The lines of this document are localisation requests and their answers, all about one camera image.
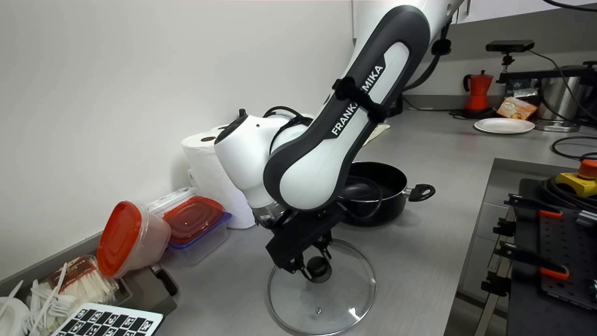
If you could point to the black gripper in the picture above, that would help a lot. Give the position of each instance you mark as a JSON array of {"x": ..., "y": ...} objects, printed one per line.
[{"x": 300, "y": 239}]

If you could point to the glass lid with black knob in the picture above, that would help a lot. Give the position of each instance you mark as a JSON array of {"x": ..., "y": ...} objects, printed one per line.
[{"x": 338, "y": 301}]

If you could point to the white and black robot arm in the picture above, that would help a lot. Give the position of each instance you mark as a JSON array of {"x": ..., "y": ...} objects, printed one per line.
[{"x": 336, "y": 137}]

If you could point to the black cooking pot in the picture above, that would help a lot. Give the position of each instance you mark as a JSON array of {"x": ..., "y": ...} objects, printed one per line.
[{"x": 388, "y": 187}]

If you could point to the clear container with red lid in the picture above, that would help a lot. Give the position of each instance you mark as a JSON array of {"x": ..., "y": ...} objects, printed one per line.
[{"x": 192, "y": 217}]

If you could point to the clear tub with orange lid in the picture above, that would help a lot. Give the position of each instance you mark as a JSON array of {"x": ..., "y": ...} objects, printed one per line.
[{"x": 127, "y": 239}]

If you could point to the red moka pot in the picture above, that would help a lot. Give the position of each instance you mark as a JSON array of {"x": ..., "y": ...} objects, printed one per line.
[{"x": 478, "y": 94}]

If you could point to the stainless steel pot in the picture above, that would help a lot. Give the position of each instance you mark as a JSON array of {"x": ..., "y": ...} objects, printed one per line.
[{"x": 562, "y": 96}]

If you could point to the clear container with purple rim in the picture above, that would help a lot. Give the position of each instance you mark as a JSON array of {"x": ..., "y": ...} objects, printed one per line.
[{"x": 202, "y": 245}]

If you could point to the white paper towel roll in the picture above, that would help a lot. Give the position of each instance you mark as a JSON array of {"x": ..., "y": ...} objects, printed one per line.
[{"x": 205, "y": 170}]

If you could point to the white dinner plate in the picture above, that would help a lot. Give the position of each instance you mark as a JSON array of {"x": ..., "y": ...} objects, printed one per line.
[{"x": 504, "y": 125}]

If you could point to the grey tray with plastic cutlery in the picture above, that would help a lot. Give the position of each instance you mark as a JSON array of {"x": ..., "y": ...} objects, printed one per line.
[{"x": 75, "y": 290}]

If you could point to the orange snack packet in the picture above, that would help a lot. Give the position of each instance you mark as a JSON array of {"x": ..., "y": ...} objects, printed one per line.
[{"x": 515, "y": 109}]

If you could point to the yellow emergency stop button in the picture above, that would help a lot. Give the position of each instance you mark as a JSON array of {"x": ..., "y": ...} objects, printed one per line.
[{"x": 580, "y": 178}]

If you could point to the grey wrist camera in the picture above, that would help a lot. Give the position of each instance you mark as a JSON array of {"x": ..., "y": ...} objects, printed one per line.
[{"x": 269, "y": 217}]

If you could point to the black camera on stand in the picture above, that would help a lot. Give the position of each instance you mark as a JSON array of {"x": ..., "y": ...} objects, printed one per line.
[{"x": 509, "y": 47}]

